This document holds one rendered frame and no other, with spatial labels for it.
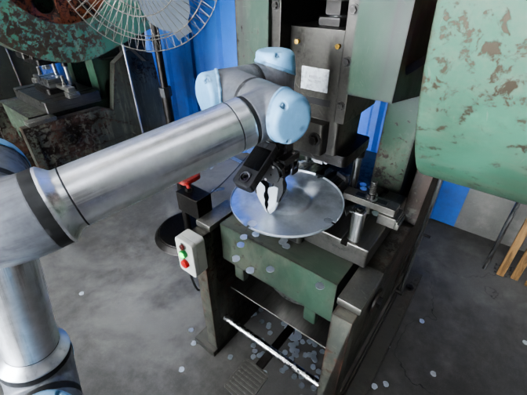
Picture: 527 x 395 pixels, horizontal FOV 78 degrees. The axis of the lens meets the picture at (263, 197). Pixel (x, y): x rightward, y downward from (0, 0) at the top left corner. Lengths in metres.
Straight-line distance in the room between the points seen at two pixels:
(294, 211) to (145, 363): 0.96
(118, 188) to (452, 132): 0.39
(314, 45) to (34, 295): 0.71
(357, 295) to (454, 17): 0.62
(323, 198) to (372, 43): 0.38
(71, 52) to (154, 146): 1.48
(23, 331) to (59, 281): 1.28
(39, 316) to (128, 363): 0.89
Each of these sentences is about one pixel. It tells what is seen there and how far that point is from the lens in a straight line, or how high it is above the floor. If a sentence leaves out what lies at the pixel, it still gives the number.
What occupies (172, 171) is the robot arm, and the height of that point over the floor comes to 1.06.
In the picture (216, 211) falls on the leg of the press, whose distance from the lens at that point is 1.04.
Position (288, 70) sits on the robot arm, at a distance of 0.63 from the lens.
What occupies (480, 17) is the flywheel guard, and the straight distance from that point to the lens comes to 0.37.
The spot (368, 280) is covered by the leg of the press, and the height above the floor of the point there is 0.64.
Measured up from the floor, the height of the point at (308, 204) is 0.79.
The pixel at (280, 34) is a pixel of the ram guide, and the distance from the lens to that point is 0.80.
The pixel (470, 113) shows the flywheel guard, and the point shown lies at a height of 1.14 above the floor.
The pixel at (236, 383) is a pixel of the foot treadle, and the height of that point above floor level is 0.16.
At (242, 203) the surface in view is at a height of 0.78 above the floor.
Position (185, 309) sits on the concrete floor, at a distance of 1.61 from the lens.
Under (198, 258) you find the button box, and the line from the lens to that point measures 1.00.
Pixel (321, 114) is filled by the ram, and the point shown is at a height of 0.99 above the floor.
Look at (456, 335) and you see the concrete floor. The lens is 1.71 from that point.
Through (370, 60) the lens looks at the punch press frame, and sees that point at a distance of 0.69.
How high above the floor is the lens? 1.26
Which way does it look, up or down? 34 degrees down
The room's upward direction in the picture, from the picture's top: straight up
